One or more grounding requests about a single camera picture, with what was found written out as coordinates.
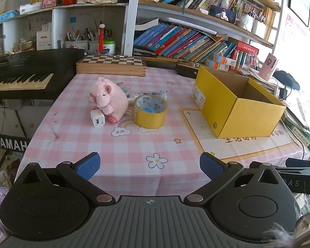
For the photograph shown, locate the pink checkered tablecloth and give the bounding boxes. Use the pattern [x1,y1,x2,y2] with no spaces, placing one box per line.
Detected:
[14,66,310,197]

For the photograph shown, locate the black stapler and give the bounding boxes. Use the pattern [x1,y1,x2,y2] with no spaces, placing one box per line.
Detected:
[133,45,158,58]

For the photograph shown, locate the white tissue pack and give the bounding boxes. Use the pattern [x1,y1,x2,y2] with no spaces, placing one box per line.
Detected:
[19,2,42,14]

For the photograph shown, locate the small blue-grey bottle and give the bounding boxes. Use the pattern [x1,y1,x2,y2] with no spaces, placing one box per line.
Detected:
[116,82,131,99]

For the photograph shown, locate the row of blue picture books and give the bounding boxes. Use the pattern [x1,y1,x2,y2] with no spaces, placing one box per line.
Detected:
[133,22,238,62]

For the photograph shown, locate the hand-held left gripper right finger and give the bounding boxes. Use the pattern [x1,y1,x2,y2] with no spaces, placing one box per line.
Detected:
[183,152,292,207]

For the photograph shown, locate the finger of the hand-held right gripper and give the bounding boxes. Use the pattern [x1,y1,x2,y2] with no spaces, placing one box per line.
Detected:
[249,161,310,173]
[285,157,310,167]

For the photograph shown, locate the white box red label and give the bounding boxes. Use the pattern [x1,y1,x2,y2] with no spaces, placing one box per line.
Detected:
[36,30,52,51]

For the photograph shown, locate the white bookshelf frame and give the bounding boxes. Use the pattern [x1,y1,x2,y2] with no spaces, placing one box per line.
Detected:
[0,0,285,57]

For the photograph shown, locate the pink plush pig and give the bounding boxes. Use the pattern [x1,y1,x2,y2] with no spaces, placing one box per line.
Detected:
[88,77,130,124]

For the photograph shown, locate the black small case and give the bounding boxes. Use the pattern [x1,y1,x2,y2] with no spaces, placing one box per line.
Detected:
[175,63,200,79]

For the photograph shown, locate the yellow tape roll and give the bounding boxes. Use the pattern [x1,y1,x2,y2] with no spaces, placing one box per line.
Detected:
[134,95,168,129]

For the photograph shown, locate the stack of papers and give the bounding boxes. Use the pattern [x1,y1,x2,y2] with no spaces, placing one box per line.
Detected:
[238,64,274,83]

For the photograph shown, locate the stack of green books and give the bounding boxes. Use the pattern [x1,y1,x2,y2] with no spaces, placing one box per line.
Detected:
[281,103,310,151]

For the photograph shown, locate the white pen pot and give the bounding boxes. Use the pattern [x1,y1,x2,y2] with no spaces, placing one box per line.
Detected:
[252,19,268,39]
[239,14,255,33]

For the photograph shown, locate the orange white medicine box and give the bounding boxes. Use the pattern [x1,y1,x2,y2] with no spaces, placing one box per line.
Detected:
[206,59,230,71]
[213,54,237,66]

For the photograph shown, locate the white brush holder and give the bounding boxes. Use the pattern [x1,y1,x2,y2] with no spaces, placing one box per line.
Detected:
[64,26,89,49]

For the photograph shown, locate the pink wall poster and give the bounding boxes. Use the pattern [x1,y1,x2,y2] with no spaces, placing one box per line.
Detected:
[283,14,300,43]

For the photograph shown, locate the black cable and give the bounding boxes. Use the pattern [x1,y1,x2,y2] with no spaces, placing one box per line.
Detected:
[297,132,308,161]

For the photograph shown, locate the dark framed wall picture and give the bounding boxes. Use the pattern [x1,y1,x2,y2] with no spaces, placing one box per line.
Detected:
[288,0,310,27]

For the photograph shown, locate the black cap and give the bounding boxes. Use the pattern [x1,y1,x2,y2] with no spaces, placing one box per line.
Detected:
[272,70,300,91]

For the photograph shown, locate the wooden chessboard box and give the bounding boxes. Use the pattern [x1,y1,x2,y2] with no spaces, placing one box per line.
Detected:
[76,54,147,77]

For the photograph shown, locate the black electronic keyboard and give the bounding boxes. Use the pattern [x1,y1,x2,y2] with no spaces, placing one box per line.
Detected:
[0,49,86,101]

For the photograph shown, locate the fuzzy grey cloth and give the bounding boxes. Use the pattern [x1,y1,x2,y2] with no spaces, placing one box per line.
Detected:
[263,207,310,248]

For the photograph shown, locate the blue tissue pack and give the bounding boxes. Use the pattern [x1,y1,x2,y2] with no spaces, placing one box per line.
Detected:
[0,10,20,23]

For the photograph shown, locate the white charger plug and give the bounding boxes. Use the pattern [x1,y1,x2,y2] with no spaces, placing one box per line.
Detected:
[90,109,105,127]

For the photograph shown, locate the green lid wipes canister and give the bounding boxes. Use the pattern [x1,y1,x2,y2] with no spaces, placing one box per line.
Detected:
[103,39,116,55]

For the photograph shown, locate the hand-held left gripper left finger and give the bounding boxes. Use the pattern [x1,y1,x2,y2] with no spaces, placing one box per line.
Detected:
[14,152,115,207]

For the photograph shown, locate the pink cylinder container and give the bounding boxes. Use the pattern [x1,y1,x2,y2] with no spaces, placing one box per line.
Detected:
[258,53,279,80]

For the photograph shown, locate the yellow cardboard box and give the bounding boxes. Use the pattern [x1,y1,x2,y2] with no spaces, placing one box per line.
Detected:
[191,66,287,138]

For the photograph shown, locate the black keyboard stand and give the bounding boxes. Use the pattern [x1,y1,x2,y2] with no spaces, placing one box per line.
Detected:
[0,101,31,176]

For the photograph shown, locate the framed photo of man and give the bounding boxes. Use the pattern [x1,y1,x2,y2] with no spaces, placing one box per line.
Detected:
[209,5,237,24]

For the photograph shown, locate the red white glue bottle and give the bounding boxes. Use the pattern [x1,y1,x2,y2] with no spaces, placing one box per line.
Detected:
[98,24,106,53]

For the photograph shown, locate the red lettered box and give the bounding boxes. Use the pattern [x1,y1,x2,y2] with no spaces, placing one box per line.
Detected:
[238,41,259,55]

